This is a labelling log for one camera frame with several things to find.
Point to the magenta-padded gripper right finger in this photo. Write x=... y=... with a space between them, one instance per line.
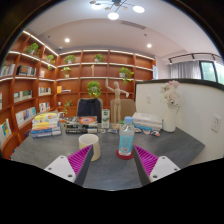
x=162 y=167

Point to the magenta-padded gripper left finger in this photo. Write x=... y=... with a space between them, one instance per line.
x=61 y=167

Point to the clear blue-capped water bottle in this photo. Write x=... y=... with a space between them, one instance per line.
x=126 y=140

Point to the cream cylindrical cup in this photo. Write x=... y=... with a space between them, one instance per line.
x=91 y=148

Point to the stack of colourful books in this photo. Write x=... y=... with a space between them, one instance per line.
x=45 y=126

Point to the stack of dark books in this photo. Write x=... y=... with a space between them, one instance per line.
x=80 y=125

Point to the stack of white packs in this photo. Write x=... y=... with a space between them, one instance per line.
x=148 y=120

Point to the white vase with flowers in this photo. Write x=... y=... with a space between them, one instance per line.
x=170 y=118

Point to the black chair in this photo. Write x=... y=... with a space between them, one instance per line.
x=88 y=108

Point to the green and white carton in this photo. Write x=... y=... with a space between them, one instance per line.
x=105 y=118

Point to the wooden artist mannequin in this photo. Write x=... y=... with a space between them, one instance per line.
x=116 y=103

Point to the grey curtain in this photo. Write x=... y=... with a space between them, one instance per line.
x=185 y=70

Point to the window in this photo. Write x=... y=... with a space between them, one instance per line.
x=211 y=71

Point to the black ceiling track light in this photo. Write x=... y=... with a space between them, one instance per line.
x=193 y=55

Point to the round recessed ceiling light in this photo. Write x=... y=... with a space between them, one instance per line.
x=67 y=40
x=149 y=45

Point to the ceiling air vent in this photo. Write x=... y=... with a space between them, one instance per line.
x=133 y=24

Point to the branching ceiling lamp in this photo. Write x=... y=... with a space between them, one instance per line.
x=115 y=8

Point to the white wall socket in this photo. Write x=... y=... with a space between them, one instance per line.
x=216 y=123

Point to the white wall switch plate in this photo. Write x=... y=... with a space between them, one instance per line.
x=149 y=99

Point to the wooden wall shelf unit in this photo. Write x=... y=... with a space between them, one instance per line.
x=33 y=83

